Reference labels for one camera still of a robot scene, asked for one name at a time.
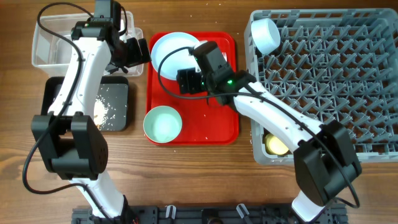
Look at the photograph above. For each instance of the grey dishwasher rack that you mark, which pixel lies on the grey dishwasher rack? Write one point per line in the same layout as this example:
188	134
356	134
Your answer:
335	65

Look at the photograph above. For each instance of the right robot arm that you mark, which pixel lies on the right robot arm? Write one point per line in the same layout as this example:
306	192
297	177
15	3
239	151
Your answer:
324	157

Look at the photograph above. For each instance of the white plastic fork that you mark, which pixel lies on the white plastic fork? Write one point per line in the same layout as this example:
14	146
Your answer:
225	56

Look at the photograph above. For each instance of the light blue small bowl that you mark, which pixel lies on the light blue small bowl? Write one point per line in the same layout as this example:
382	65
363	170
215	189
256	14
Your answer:
265	35

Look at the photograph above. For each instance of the red serving tray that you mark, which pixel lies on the red serving tray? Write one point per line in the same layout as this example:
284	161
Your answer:
203	123

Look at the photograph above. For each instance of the yellow plastic cup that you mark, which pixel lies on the yellow plastic cup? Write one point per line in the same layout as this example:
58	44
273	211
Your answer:
274	145

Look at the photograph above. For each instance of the rice food scraps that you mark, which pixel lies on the rice food scraps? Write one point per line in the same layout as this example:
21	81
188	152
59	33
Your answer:
105	108

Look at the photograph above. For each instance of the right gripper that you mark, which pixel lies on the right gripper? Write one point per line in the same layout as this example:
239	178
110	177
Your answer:
189	83

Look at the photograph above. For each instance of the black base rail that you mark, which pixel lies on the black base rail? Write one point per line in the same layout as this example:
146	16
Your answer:
270	213

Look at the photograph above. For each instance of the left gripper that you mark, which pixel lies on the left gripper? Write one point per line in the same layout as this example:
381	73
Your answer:
137	58

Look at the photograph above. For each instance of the mint green bowl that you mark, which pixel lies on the mint green bowl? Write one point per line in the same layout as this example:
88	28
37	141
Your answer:
162	124

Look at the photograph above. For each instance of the clear plastic bin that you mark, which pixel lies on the clear plastic bin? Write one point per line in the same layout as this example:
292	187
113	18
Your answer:
52	54

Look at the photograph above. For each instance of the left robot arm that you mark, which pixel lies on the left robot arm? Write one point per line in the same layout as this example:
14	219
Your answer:
66	136

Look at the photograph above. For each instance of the black plastic tray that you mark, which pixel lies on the black plastic tray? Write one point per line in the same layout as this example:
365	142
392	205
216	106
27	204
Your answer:
121	84

